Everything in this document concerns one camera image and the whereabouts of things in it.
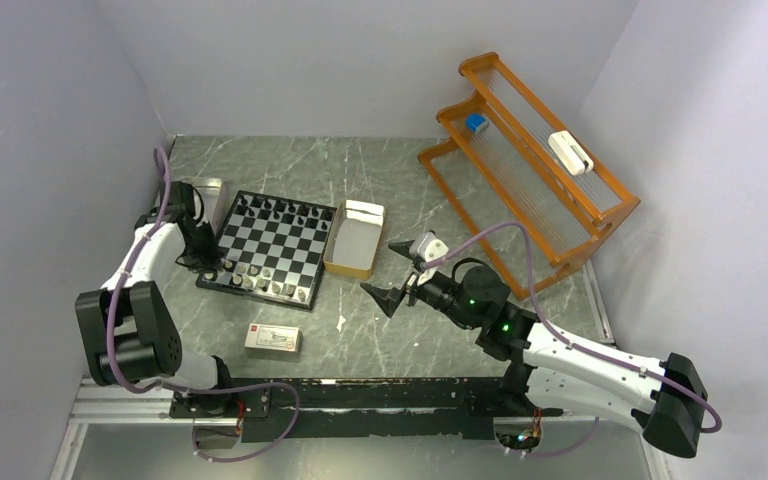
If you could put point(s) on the silver metal tin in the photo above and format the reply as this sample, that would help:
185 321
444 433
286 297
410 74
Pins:
214 191

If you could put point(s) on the blue small block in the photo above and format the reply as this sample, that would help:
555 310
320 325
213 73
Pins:
476 123

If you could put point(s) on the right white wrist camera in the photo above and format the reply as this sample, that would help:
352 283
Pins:
426 248

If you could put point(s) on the black white chess board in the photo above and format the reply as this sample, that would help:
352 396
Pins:
272 247

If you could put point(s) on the orange wooden rack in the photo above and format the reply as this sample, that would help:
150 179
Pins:
568 218

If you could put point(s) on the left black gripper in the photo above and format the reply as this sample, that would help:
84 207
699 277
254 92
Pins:
211 260

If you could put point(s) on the small printed card box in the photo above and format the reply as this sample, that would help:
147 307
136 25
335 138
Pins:
273 338

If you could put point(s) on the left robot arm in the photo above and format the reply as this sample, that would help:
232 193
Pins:
127 330

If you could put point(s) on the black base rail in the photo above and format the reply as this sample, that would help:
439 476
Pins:
469 407

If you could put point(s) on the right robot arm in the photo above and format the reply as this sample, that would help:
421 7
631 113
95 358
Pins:
662 400

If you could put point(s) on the white plastic device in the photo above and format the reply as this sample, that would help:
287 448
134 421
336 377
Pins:
569 153

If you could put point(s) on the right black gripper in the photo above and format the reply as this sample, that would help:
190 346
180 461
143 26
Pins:
389 299

